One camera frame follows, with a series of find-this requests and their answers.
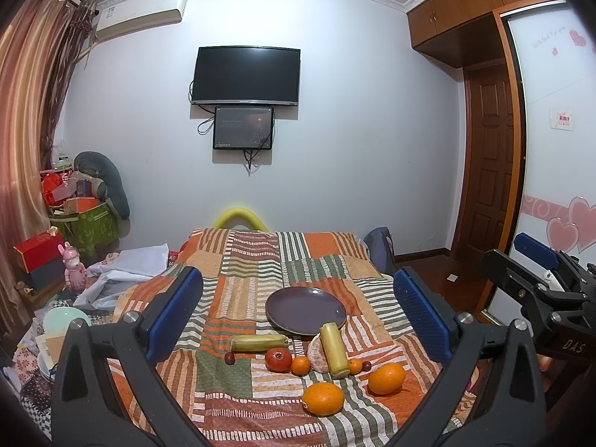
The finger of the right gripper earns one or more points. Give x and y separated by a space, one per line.
533 244

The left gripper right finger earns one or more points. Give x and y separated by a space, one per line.
489 391

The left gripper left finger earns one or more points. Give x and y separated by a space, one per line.
86 408

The large orange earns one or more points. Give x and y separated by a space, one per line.
323 399
387 379

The small tangerine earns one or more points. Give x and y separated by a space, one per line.
355 366
300 366

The sugarcane piece sideways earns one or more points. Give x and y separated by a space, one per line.
255 343

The large orange front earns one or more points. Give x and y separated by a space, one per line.
323 399

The red tomato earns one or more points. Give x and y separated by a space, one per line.
278 360

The person right hand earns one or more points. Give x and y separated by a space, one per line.
544 363

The brown wooden door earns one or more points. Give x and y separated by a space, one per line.
488 165

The white cloth pile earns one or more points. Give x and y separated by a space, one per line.
112 277

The pink rabbit toy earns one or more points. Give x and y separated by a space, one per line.
75 270

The blue grey backpack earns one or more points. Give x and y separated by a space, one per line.
381 251

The red gift box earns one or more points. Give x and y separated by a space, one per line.
38 250

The green storage box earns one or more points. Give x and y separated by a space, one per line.
89 231

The white sliding wardrobe door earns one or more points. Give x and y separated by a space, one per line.
555 62

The striped patchwork bed quilt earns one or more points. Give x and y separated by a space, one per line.
245 404

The wooden overhead cabinet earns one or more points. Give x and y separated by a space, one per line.
459 33

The yellow curved pillow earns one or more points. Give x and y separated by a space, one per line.
241 214

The dark purple plate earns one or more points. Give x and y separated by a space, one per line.
303 311

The striped brown curtain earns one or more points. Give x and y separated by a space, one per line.
39 51

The white air conditioner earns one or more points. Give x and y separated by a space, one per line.
131 16

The small wall monitor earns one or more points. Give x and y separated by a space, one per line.
247 128

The wall mounted black television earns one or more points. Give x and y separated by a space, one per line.
241 74

